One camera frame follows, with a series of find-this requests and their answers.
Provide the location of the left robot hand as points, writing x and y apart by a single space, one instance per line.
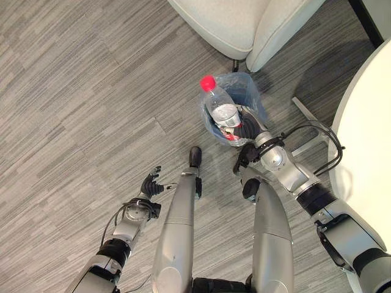
151 185

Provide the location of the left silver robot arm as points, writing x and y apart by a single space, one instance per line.
113 244

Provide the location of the white round tea table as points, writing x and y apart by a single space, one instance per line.
365 152

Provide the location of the left silver robot leg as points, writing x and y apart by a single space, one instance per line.
180 226

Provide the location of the light grey armchair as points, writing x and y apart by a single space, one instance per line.
244 27

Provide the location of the clear bottle with red cap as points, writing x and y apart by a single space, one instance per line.
220 107

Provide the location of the right silver robot leg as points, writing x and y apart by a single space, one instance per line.
270 232

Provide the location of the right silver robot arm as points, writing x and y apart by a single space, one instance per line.
317 210

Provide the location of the black wall baseboard strip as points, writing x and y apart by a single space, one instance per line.
366 18

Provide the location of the silver robot leg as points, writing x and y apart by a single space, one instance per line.
270 232
180 226

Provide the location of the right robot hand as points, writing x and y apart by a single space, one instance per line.
248 126

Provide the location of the black robot waist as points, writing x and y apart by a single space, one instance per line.
218 285

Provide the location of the small bin with blue bag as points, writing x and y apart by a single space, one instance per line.
233 108

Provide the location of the silver table base leg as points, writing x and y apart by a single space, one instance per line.
308 122

